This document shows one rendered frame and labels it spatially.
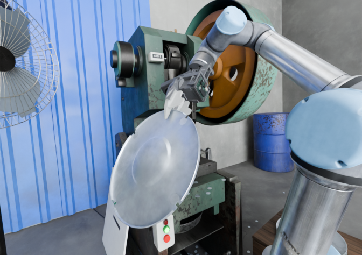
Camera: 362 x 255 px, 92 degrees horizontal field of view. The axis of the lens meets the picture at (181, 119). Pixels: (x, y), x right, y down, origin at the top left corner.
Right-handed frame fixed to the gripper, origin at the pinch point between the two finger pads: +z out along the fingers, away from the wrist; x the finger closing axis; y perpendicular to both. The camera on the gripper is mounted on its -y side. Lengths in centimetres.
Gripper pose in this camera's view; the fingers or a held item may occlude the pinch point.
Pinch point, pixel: (166, 117)
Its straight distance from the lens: 48.0
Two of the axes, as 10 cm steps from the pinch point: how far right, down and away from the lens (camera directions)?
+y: 7.8, 0.1, -6.3
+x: 4.8, 6.4, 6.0
